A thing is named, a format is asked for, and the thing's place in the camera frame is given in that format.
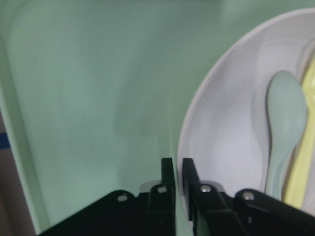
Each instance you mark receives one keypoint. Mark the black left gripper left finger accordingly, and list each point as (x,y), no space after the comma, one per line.
(158,217)

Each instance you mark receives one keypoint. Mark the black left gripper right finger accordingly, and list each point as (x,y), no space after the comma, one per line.
(207,209)

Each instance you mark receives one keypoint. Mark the white round plate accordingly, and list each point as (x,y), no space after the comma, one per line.
(226,131)

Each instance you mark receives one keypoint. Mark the yellow plastic fork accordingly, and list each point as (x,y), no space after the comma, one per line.
(298,177)

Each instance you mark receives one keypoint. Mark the pale blue plastic spoon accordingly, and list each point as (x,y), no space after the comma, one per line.
(287,114)

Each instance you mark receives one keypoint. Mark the mint green plastic tray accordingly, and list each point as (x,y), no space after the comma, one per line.
(94,93)

